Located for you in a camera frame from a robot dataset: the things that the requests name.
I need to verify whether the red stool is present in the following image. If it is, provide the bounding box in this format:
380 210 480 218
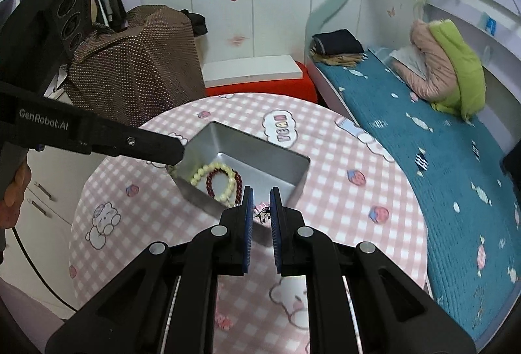
204 61 319 102

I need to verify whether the pink checkered tablecloth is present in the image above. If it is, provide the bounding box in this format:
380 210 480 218
68 93 428 354

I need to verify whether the white pillow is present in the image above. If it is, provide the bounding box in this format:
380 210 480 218
388 45 428 74

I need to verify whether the brown polka dot cloth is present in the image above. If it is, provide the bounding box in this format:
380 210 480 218
65 4 206 129

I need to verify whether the dark red bead bracelet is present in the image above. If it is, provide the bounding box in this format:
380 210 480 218
204 170 244 209

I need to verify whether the black cloth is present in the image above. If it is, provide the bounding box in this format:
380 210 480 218
181 10 208 38

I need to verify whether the cream bead bracelet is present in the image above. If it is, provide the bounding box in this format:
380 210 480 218
190 162 242 204

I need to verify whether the person's left hand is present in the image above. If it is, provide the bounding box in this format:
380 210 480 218
2 166 32 231

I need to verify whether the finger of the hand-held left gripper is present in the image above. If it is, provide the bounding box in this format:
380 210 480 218
90 119 187 165

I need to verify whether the grey metal box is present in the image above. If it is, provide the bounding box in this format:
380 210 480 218
169 121 311 247

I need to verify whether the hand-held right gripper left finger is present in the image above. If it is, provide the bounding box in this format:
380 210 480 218
45 186 255 354

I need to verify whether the black hanging jacket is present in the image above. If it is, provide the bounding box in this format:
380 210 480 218
501 144 521 184

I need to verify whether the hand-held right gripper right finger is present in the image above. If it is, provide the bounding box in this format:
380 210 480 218
269 186 477 354

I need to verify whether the teal candy print mattress pad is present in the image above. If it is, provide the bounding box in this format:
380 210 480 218
315 49 521 340

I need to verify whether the tan folded garment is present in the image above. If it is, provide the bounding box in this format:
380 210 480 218
310 49 369 68

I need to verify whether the white board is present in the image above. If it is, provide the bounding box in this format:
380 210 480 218
202 55 304 87

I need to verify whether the black folded garment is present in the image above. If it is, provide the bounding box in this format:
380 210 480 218
311 30 364 55

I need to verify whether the teal and white bunk bed frame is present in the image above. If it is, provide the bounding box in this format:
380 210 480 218
303 0 521 347

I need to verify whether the pink and green quilt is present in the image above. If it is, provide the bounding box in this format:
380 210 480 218
393 20 487 123

